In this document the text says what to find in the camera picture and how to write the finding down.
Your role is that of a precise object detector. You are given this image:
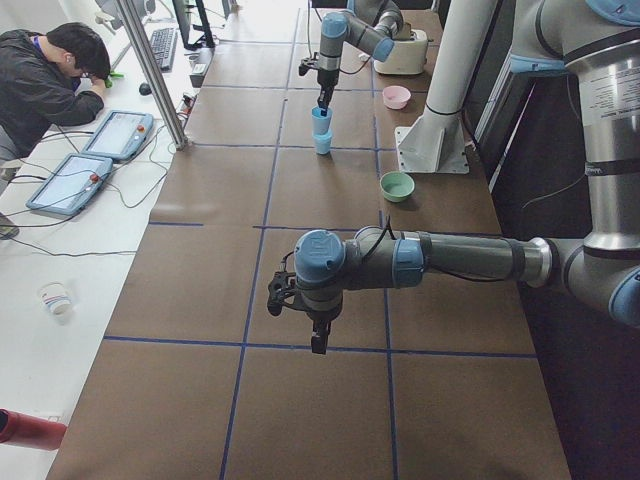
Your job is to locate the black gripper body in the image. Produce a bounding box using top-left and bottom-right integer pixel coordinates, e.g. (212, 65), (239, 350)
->
(301, 289), (343, 322)
(317, 69), (340, 91)

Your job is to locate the light blue cup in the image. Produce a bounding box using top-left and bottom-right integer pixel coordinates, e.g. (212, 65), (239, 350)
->
(311, 106), (332, 136)
(313, 129), (333, 155)

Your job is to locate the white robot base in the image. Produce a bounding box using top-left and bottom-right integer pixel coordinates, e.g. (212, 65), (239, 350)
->
(395, 0), (498, 174)

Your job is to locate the pink bowl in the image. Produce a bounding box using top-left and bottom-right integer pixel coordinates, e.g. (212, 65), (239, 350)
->
(382, 85), (412, 110)

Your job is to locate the cream toaster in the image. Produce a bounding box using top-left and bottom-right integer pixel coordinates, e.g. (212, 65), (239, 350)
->
(374, 29), (429, 76)

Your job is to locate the green bowl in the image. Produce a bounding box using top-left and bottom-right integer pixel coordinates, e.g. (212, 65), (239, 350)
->
(379, 171), (415, 203)

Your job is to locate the black monitor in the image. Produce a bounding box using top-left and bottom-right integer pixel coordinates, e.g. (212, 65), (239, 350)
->
(172, 0), (216, 51)

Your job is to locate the black keyboard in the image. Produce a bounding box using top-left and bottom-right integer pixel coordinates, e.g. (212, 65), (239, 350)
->
(149, 27), (178, 72)

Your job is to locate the black computer mouse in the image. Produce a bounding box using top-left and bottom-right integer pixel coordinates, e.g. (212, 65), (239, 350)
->
(139, 83), (151, 96)

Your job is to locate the upper teach pendant tablet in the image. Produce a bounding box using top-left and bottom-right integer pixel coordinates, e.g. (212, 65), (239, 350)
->
(82, 110), (154, 163)

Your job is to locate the teach pendant tablet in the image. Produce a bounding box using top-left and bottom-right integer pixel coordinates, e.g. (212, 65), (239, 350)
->
(25, 153), (113, 217)
(82, 110), (154, 163)

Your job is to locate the paper cup on desk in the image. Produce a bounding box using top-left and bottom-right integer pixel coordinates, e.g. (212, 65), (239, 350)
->
(37, 282), (73, 317)

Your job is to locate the lower teach pendant tablet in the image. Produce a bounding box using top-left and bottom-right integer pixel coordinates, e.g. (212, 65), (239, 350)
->
(25, 153), (113, 217)

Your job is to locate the person in black jacket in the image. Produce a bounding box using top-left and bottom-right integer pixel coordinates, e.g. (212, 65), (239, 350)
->
(1, 22), (111, 162)

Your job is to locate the red bottle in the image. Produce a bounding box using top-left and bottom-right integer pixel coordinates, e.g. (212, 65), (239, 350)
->
(1, 409), (67, 451)

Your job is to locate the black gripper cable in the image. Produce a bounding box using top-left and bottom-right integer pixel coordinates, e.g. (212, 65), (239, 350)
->
(298, 0), (376, 77)
(267, 214), (516, 319)

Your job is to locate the grey camera post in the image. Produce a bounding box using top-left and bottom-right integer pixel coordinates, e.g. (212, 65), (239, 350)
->
(115, 0), (188, 151)

